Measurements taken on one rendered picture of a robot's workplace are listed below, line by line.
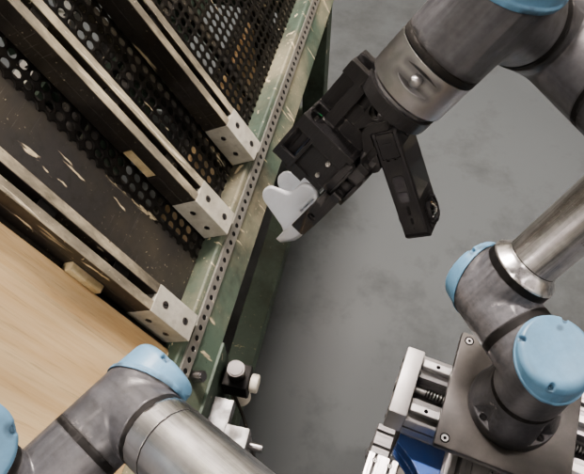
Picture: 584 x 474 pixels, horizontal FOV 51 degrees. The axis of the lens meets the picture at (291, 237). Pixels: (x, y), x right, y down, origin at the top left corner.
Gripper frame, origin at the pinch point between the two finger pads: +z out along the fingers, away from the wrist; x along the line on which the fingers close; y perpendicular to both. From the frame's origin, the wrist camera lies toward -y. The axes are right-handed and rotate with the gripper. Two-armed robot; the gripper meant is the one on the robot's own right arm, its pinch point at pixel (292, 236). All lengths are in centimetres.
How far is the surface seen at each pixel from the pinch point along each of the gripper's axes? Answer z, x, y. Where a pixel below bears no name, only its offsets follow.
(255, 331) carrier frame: 115, -91, -19
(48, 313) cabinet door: 56, -8, 19
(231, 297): 65, -48, -3
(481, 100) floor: 59, -253, -30
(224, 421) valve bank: 74, -28, -20
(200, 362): 67, -31, -7
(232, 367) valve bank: 68, -36, -14
